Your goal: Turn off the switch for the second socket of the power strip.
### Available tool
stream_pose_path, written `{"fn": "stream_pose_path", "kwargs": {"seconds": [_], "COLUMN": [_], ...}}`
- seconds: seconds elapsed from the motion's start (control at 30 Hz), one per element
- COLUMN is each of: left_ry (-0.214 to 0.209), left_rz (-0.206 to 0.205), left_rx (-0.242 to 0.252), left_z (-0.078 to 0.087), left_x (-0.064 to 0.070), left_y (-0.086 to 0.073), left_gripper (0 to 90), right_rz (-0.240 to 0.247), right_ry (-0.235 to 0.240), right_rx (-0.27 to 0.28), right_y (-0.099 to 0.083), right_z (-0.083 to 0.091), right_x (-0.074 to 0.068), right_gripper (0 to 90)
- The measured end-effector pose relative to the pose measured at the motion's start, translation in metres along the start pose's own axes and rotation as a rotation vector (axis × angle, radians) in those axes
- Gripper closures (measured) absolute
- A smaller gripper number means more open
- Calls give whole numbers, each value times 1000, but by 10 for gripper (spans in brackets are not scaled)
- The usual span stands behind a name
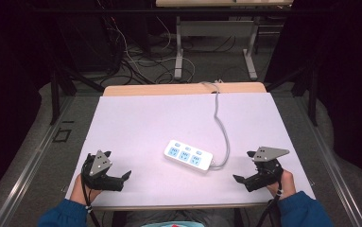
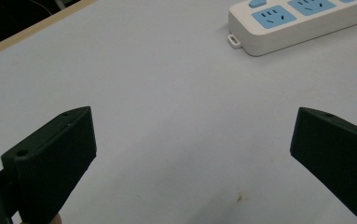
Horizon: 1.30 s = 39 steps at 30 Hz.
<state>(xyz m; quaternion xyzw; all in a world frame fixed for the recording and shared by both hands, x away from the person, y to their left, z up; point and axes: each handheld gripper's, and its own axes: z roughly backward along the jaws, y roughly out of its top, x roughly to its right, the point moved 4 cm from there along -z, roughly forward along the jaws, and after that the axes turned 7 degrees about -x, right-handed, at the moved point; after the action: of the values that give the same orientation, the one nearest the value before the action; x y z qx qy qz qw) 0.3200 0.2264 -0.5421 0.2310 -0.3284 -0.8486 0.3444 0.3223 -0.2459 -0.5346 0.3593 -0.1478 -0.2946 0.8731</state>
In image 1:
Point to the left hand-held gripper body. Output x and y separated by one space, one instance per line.
99 164

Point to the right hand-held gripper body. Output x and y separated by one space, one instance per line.
267 167

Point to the person's right hand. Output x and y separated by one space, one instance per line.
286 186

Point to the person's left hand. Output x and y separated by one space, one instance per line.
80 191

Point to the white table sheet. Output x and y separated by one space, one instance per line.
156 123

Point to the white power strip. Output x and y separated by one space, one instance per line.
188 155

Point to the person's grey lap clothing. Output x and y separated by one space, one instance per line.
169 216

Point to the teal cloth with red mark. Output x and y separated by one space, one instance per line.
172 224

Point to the black metal stand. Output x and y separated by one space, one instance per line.
57 91
311 94

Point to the wooden table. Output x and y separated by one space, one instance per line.
156 89

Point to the desk with white metal legs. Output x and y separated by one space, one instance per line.
215 28

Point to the aluminium floor rail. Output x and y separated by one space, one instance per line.
27 170
333 164

